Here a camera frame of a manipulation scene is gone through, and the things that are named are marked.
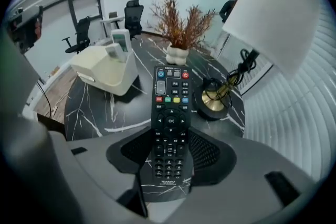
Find black framed window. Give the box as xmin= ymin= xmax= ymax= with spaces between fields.
xmin=43 ymin=0 xmax=103 ymax=35

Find round black marble table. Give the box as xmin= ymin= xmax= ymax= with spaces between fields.
xmin=64 ymin=34 xmax=246 ymax=202

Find black lamp cord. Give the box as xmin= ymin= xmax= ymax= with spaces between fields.
xmin=204 ymin=49 xmax=260 ymax=103

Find white shade table lamp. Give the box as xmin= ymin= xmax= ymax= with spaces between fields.
xmin=193 ymin=0 xmax=323 ymax=122

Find black office chair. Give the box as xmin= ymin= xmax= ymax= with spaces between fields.
xmin=123 ymin=0 xmax=144 ymax=40
xmin=61 ymin=16 xmax=91 ymax=55

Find black power cable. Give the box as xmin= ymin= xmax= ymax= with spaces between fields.
xmin=36 ymin=80 xmax=53 ymax=113

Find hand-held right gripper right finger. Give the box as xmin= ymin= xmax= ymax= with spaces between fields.
xmin=167 ymin=127 xmax=320 ymax=224

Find large white remote control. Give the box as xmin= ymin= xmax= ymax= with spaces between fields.
xmin=110 ymin=29 xmax=132 ymax=52

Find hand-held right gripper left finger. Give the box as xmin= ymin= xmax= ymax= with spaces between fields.
xmin=65 ymin=127 xmax=169 ymax=224

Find small white remote control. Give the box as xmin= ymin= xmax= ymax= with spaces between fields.
xmin=104 ymin=43 xmax=124 ymax=62

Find white desk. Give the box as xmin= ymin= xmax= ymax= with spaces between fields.
xmin=99 ymin=16 xmax=125 ymax=37

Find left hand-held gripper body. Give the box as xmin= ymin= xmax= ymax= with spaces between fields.
xmin=7 ymin=20 xmax=34 ymax=54

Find white plastic tray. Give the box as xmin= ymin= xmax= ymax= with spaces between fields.
xmin=70 ymin=43 xmax=139 ymax=97

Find person's left hand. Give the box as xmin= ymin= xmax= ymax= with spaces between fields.
xmin=33 ymin=17 xmax=44 ymax=42

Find dried plant in white vase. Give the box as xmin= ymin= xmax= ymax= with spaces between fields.
xmin=149 ymin=0 xmax=217 ymax=66

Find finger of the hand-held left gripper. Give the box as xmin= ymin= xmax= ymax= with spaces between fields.
xmin=7 ymin=5 xmax=44 ymax=25

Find black remote control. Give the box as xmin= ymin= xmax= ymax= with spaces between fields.
xmin=151 ymin=65 xmax=195 ymax=187

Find white slatted window blinds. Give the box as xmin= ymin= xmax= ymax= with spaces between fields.
xmin=217 ymin=7 xmax=334 ymax=182

